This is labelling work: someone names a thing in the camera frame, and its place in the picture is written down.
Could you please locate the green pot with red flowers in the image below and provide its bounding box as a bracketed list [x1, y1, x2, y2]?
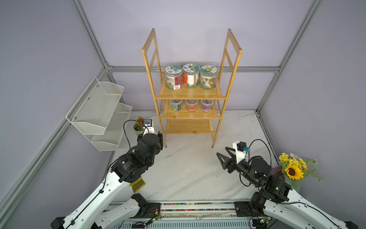
[133, 116, 145, 136]

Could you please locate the green-lid sunflower seed jar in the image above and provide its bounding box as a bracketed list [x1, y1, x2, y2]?
[199, 65, 218, 90]

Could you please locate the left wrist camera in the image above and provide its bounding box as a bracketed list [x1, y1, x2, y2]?
[143, 119, 155, 135]

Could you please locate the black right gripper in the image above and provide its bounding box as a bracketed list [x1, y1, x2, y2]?
[217, 147, 259, 186]

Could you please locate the white mesh wall basket rack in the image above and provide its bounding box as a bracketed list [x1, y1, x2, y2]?
[65, 78, 132, 151]

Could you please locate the bamboo three-tier shelf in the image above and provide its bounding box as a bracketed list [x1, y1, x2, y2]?
[142, 29, 242, 145]

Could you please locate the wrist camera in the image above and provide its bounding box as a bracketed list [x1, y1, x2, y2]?
[143, 119, 155, 135]
[233, 141, 249, 164]

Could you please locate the seed jar with floral lid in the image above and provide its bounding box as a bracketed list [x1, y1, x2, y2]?
[165, 65, 183, 90]

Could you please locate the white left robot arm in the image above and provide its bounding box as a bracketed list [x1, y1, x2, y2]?
[51, 132, 164, 229]

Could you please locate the black and yellow glove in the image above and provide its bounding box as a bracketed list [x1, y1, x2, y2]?
[130, 177, 146, 193]

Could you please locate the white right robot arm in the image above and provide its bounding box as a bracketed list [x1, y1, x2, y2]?
[216, 147, 358, 229]

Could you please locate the small clear seed cup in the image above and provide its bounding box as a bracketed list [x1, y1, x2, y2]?
[185, 99, 198, 112]
[170, 99, 183, 112]
[201, 100, 214, 113]

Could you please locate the seed jar with red base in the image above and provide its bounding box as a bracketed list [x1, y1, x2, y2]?
[182, 64, 200, 88]

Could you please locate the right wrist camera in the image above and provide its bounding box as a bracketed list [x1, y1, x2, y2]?
[233, 141, 249, 164]

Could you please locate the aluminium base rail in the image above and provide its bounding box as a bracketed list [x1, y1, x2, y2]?
[74, 198, 321, 229]

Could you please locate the sunflower bouquet in vase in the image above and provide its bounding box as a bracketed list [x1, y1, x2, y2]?
[271, 153, 322, 192]

